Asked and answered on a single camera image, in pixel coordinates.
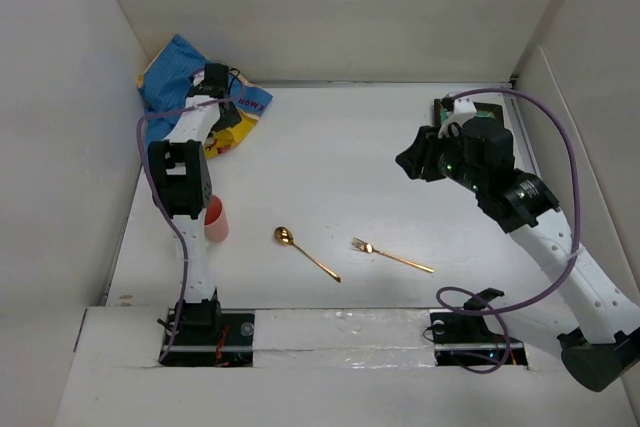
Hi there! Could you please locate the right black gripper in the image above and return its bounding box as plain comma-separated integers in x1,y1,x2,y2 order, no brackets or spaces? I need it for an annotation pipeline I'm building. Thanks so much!
394,122,486,193

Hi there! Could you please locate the green square ceramic plate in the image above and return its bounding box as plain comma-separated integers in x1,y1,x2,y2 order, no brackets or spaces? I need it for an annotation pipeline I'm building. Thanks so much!
433,98,504,127

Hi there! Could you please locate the blue Pikachu placemat cloth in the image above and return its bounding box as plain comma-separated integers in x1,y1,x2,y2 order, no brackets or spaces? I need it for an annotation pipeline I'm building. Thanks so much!
136,34,273,159

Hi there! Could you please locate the pink plastic cup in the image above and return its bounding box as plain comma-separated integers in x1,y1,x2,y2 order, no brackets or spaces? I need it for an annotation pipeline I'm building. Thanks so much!
204,195,229,243

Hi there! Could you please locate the gold spoon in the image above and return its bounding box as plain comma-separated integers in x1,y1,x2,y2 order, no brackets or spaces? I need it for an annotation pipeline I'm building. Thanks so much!
274,226,342,283

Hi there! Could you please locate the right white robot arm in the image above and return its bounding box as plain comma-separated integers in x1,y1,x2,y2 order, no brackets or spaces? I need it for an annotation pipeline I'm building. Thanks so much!
396,117,639,392

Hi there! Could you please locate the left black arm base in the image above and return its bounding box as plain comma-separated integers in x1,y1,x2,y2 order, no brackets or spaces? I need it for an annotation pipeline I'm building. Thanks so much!
157,300,255,368

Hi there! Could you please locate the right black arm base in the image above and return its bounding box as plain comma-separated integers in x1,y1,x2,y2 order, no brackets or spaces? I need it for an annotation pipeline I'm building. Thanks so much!
422,307,529,374

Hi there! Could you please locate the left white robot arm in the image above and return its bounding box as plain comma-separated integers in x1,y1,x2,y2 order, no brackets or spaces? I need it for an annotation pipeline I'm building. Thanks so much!
146,63,234,344

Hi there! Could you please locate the gold fork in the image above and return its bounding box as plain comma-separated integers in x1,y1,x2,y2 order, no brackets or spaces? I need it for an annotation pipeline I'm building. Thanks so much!
351,237,435,274

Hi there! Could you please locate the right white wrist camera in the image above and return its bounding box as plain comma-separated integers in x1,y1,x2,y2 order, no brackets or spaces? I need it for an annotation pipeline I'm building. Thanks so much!
438,94,477,138

